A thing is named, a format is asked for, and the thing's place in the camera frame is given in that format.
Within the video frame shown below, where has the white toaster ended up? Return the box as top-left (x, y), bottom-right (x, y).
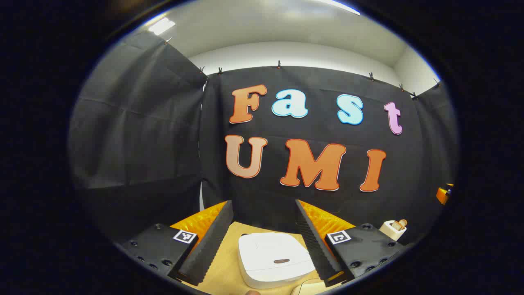
top-left (379, 220), bottom-right (407, 241)

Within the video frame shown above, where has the black backdrop cloth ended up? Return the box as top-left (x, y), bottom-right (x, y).
top-left (69, 31), bottom-right (458, 246)

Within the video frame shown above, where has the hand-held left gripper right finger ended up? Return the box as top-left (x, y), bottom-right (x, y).
top-left (295, 200), bottom-right (406, 287)

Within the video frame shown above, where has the ceiling light panel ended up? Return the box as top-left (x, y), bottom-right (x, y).
top-left (147, 17), bottom-right (176, 36)

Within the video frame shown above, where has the row of black cloth clips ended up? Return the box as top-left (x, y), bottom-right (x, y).
top-left (165, 38), bottom-right (442, 100)

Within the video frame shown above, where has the white rice cooker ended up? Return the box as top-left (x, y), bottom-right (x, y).
top-left (238, 232), bottom-right (316, 289)

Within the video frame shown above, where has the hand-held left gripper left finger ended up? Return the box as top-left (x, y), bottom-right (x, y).
top-left (117, 200), bottom-right (234, 286)

